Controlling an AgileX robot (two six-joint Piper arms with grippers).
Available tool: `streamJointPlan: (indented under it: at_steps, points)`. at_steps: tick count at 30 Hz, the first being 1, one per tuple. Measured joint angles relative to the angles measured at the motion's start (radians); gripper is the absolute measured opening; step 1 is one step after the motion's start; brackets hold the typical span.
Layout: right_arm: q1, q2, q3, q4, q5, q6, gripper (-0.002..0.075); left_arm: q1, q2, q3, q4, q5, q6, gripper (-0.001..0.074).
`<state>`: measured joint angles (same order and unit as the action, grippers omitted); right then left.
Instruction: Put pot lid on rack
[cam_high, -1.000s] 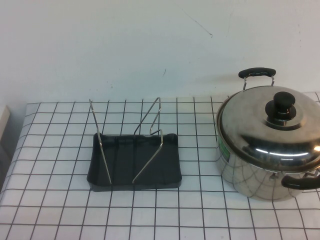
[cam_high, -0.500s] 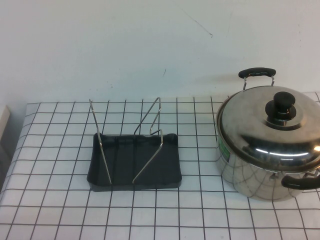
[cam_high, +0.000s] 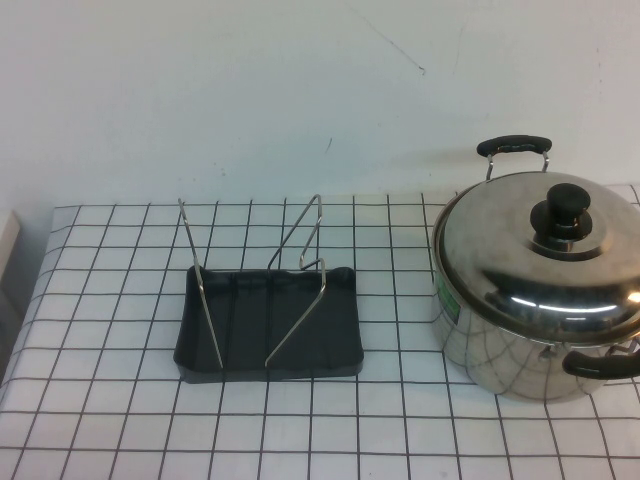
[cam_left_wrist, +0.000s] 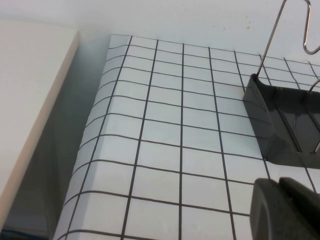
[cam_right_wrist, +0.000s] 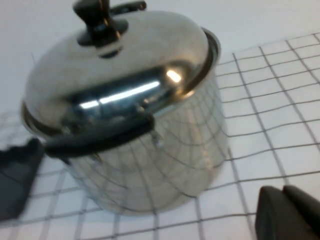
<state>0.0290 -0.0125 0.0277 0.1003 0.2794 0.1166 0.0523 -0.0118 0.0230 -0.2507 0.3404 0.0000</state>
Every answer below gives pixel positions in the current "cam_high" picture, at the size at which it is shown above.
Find white black-grid tablecloth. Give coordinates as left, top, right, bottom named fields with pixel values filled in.
left=0, top=183, right=640, bottom=480

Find white side board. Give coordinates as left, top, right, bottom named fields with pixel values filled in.
left=0, top=208, right=25, bottom=321

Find stainless steel lid black knob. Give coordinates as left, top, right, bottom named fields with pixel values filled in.
left=432, top=172, right=640, bottom=347

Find black tray wire lid rack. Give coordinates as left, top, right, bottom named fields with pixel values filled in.
left=172, top=193, right=365, bottom=385

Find stainless steel pot black handles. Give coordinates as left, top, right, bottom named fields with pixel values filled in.
left=430, top=135, right=640, bottom=405

